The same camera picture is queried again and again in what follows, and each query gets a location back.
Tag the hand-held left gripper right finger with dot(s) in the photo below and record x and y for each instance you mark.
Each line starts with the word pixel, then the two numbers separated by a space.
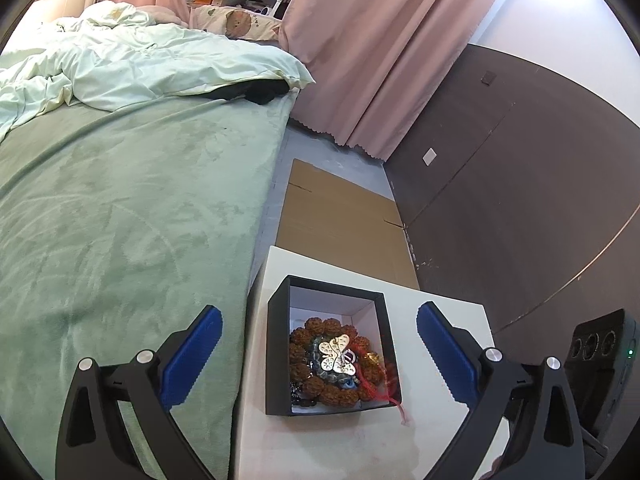
pixel 445 345

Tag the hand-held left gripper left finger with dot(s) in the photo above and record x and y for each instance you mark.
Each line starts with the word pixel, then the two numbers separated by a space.
pixel 192 355

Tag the black jewelry box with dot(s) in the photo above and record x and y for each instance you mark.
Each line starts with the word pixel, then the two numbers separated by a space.
pixel 277 350

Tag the green bed blanket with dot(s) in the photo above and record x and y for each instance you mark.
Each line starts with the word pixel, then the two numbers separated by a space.
pixel 125 210

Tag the flat brown cardboard sheet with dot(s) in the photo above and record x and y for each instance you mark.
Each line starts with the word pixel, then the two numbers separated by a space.
pixel 340 220

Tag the black garment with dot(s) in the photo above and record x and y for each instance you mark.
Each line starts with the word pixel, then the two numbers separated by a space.
pixel 260 91

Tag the pale crumpled duvet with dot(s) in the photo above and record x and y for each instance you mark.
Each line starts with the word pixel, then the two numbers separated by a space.
pixel 150 60

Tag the wide pink curtain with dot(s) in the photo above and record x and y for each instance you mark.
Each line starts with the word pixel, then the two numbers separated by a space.
pixel 375 35

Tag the bear print pillow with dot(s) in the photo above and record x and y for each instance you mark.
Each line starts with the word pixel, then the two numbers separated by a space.
pixel 235 22

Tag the beige pink pillow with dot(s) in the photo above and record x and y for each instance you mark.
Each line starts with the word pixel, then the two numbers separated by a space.
pixel 160 14

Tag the white wall sticker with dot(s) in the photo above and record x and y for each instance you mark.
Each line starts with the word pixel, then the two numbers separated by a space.
pixel 430 156

